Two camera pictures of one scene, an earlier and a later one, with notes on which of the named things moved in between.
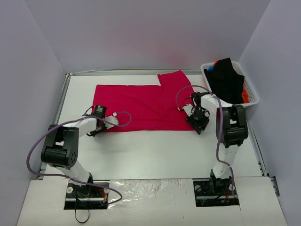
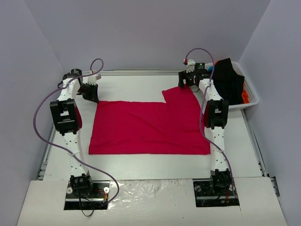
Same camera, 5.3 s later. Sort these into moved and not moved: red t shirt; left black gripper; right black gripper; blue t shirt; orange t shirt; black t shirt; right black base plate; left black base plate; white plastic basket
Moved: left black gripper; red t shirt; right black gripper
Not moved: black t shirt; left black base plate; blue t shirt; orange t shirt; right black base plate; white plastic basket
